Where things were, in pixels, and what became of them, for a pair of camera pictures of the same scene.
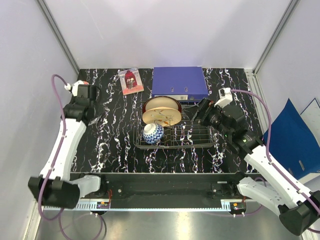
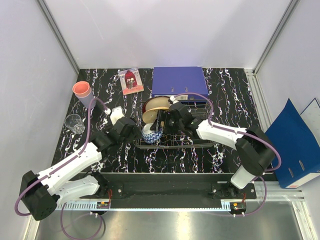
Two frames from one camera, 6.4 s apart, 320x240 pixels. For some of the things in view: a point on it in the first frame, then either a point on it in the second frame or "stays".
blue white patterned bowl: (152, 134) stays
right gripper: (206, 108) to (164, 115)
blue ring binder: (183, 83) stays
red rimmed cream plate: (162, 101) stays
